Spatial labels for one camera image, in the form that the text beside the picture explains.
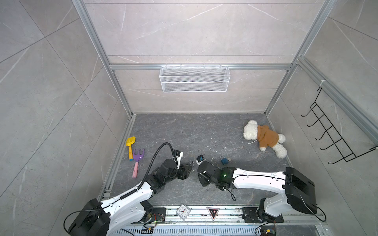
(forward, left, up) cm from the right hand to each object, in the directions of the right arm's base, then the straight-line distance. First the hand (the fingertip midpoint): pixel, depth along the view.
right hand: (200, 174), depth 82 cm
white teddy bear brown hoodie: (+24, -46, +1) cm, 52 cm away
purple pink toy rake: (+13, +39, -3) cm, 42 cm away
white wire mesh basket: (+57, +1, +26) cm, 62 cm away
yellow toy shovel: (+26, +48, -3) cm, 54 cm away
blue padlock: (+11, -17, -5) cm, 20 cm away
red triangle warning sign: (-18, -6, -5) cm, 20 cm away
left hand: (+4, +6, +4) cm, 9 cm away
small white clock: (-18, +9, -4) cm, 21 cm away
